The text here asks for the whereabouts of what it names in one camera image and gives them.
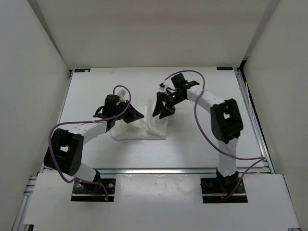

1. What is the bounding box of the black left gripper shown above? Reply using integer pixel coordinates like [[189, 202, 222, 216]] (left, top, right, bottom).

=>
[[113, 100, 144, 124]]

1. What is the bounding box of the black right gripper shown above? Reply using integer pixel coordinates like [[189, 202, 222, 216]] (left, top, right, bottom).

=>
[[153, 91, 186, 119]]

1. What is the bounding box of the white pleated skirt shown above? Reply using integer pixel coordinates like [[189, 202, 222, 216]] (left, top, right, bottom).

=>
[[109, 98, 168, 141]]

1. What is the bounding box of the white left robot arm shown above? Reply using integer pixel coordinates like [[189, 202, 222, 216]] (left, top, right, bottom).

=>
[[43, 94, 144, 193]]

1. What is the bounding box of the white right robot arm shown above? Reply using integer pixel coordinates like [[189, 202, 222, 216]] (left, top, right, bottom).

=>
[[153, 73, 244, 193]]

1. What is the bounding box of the blue right corner label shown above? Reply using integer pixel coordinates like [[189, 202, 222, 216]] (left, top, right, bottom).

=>
[[217, 66, 233, 71]]

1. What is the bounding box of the blue corner label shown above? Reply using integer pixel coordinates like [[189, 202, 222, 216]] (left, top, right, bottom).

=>
[[74, 68, 90, 73], [217, 66, 233, 71]]

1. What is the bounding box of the blue left corner label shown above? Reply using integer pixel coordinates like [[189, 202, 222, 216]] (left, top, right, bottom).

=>
[[74, 68, 90, 73]]

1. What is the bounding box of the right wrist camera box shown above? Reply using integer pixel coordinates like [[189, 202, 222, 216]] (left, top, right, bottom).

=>
[[159, 83, 172, 94]]

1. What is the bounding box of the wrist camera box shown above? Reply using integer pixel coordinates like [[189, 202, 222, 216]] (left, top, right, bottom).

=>
[[118, 89, 127, 98], [159, 83, 172, 94]]

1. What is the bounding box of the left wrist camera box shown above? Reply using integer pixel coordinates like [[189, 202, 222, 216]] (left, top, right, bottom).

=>
[[118, 89, 127, 98]]

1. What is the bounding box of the aluminium front table rail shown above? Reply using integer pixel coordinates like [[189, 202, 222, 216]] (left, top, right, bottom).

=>
[[45, 166, 275, 176]]

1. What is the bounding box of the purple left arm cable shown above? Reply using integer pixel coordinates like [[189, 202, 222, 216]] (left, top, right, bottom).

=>
[[49, 85, 132, 195]]

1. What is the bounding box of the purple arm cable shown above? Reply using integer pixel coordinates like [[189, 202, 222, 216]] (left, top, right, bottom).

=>
[[160, 70, 266, 195], [49, 85, 132, 195]]

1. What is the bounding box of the aluminium right frame rail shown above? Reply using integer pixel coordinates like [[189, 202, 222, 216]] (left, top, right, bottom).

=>
[[235, 57, 276, 174]]

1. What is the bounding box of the aluminium frame rail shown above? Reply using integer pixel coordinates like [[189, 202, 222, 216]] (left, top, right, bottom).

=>
[[235, 57, 276, 174], [11, 163, 45, 231]]

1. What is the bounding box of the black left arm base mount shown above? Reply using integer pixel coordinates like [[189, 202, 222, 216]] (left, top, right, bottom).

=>
[[71, 174, 116, 202]]

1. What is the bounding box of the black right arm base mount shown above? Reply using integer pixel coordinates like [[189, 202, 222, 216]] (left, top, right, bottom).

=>
[[200, 170, 248, 204]]

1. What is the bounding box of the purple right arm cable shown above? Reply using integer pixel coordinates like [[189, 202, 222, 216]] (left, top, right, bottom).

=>
[[160, 70, 266, 195]]

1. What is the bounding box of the aluminium left frame rail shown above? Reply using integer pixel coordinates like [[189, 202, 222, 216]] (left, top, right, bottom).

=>
[[11, 163, 45, 231]]

